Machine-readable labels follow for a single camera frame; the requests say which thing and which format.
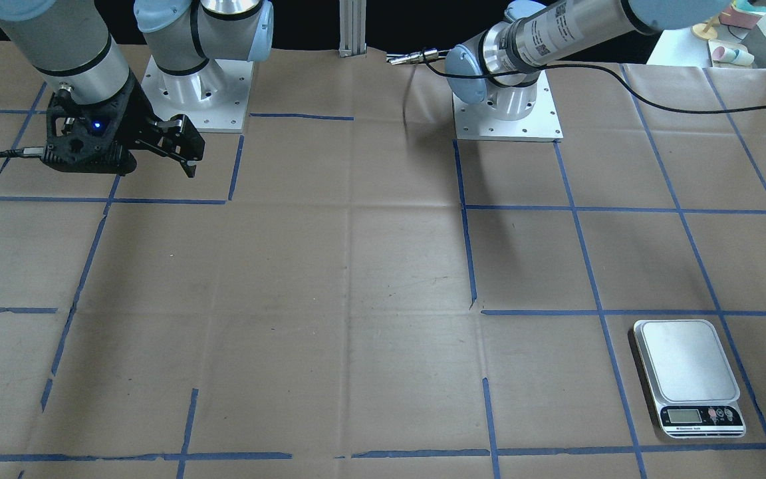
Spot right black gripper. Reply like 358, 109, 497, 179
108, 72, 205, 178

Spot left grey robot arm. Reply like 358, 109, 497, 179
444, 1, 727, 121

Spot brown paper table cover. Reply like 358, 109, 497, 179
0, 51, 766, 478

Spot silver digital kitchen scale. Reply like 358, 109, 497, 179
632, 319, 747, 439

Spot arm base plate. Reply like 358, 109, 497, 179
453, 73, 565, 142
141, 57, 256, 134

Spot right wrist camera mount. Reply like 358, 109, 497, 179
41, 88, 137, 176

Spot aluminium profile post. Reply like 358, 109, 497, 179
338, 0, 368, 58

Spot metal cable connector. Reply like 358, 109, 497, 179
386, 49, 440, 66

